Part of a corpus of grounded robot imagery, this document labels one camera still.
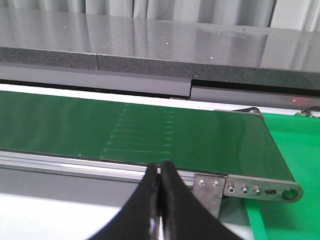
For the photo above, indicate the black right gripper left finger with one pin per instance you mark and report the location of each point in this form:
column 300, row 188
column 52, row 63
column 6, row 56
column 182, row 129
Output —
column 138, row 219

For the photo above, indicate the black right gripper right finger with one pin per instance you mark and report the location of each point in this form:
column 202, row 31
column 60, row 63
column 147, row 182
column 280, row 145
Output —
column 184, row 217

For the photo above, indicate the green conveyor belt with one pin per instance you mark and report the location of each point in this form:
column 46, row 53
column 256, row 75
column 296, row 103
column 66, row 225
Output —
column 228, row 142

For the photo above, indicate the grey panel under countertop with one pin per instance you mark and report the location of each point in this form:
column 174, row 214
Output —
column 158, row 86

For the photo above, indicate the green plastic tray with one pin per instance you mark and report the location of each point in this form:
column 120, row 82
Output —
column 298, row 141

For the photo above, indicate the dark granite countertop slab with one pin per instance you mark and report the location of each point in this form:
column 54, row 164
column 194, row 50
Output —
column 280, row 58

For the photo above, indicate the grey curtain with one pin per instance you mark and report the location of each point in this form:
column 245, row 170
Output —
column 303, row 15

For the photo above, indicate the metal conveyor end bracket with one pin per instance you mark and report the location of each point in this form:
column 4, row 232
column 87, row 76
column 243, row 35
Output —
column 209, row 189

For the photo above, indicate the aluminium conveyor side rail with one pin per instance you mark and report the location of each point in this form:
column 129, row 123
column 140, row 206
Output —
column 71, row 166

